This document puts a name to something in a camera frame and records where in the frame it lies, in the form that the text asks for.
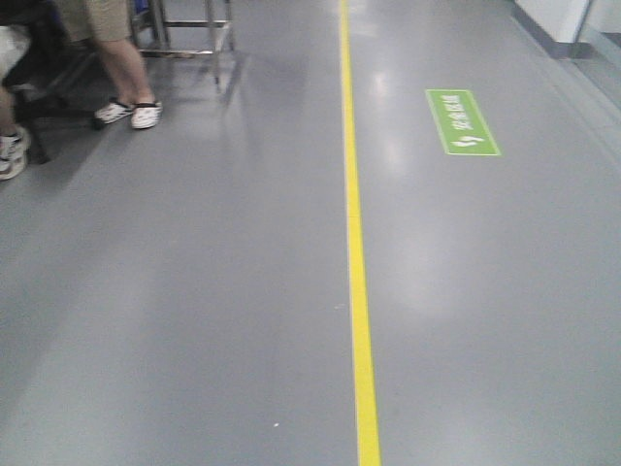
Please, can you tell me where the green floor sign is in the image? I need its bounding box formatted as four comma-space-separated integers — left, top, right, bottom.
425, 88, 502, 156

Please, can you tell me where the yellow floor tape line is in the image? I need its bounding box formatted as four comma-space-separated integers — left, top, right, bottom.
339, 1, 382, 466

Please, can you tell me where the person in khaki shorts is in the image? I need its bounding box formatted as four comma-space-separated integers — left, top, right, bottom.
56, 0, 162, 130

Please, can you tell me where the black office chair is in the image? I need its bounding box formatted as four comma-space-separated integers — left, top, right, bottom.
1, 1, 105, 164

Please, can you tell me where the stainless steel rack frame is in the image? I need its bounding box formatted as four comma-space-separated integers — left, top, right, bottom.
129, 1, 235, 85

